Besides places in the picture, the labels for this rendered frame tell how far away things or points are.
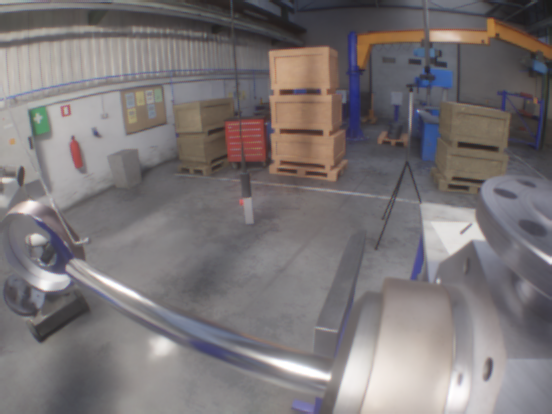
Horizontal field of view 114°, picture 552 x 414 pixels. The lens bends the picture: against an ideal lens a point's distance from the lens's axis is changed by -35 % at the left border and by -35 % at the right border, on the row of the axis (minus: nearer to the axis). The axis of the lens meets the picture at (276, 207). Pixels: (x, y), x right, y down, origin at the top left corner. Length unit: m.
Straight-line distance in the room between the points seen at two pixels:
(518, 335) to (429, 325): 0.11
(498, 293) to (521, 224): 0.09
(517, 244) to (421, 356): 0.15
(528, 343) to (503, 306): 0.05
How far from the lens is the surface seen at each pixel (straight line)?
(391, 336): 0.32
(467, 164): 4.63
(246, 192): 1.24
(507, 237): 0.24
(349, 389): 0.33
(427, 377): 0.32
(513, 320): 0.31
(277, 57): 4.65
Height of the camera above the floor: 1.51
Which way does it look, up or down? 25 degrees down
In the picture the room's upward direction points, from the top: 3 degrees counter-clockwise
